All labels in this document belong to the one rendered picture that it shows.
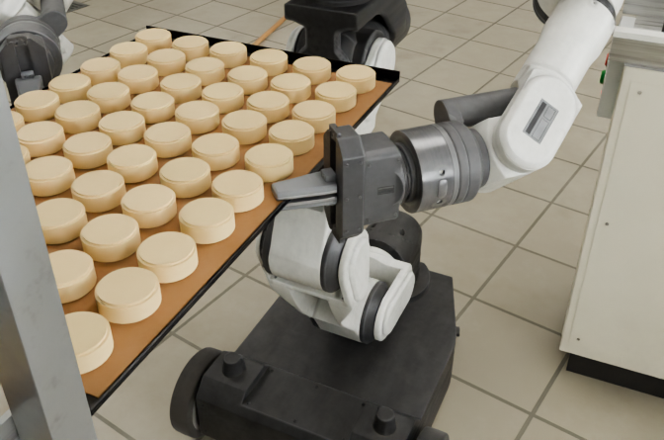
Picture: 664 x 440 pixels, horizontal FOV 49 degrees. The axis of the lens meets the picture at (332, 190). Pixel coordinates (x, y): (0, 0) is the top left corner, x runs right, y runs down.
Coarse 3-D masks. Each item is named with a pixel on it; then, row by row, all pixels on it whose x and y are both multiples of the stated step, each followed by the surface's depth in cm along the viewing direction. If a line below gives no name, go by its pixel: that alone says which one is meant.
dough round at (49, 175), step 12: (48, 156) 75; (60, 156) 75; (36, 168) 73; (48, 168) 73; (60, 168) 73; (72, 168) 74; (36, 180) 72; (48, 180) 72; (60, 180) 72; (72, 180) 74; (36, 192) 72; (48, 192) 72; (60, 192) 73
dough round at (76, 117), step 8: (64, 104) 85; (72, 104) 85; (80, 104) 85; (88, 104) 85; (96, 104) 86; (56, 112) 83; (64, 112) 83; (72, 112) 83; (80, 112) 83; (88, 112) 83; (96, 112) 84; (56, 120) 83; (64, 120) 82; (72, 120) 82; (80, 120) 82; (88, 120) 83; (96, 120) 84; (64, 128) 83; (72, 128) 83; (80, 128) 83; (88, 128) 83
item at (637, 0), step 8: (632, 0) 162; (640, 0) 162; (648, 0) 161; (656, 0) 160; (624, 8) 164; (632, 8) 163; (640, 8) 162; (648, 8) 162; (656, 8) 161; (648, 16) 163; (656, 16) 162
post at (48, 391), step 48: (0, 96) 32; (0, 144) 33; (0, 192) 33; (0, 240) 34; (0, 288) 35; (48, 288) 38; (0, 336) 38; (48, 336) 39; (48, 384) 40; (48, 432) 41
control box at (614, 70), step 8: (624, 16) 163; (624, 24) 159; (632, 24) 159; (608, 64) 147; (616, 64) 146; (608, 72) 147; (616, 72) 147; (608, 80) 148; (616, 80) 147; (608, 88) 149; (616, 88) 148; (608, 96) 150; (616, 96) 149; (600, 104) 151; (608, 104) 150; (600, 112) 152; (608, 112) 151
